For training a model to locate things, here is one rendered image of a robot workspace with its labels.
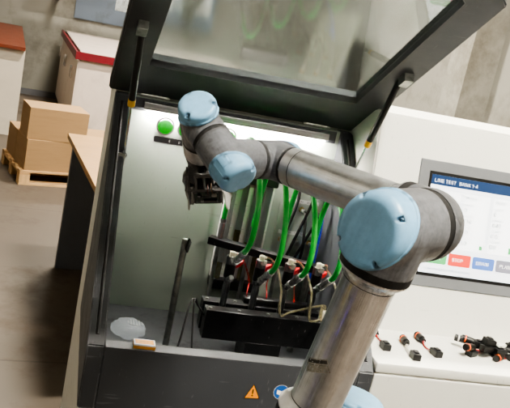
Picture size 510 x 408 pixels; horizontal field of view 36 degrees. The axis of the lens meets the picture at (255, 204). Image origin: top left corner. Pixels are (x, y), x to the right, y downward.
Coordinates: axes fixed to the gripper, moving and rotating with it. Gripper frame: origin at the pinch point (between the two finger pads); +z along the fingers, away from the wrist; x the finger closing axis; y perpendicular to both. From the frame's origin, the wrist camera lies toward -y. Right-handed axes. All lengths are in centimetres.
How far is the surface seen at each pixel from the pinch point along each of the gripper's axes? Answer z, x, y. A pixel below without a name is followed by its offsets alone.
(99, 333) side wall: 20.2, -26.2, 23.1
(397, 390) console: 45, 45, 29
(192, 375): 30.6, -5.6, 29.6
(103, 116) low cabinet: 497, -157, -427
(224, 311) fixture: 41.5, 1.1, 8.2
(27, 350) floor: 201, -101, -47
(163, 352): 24.8, -12.0, 26.1
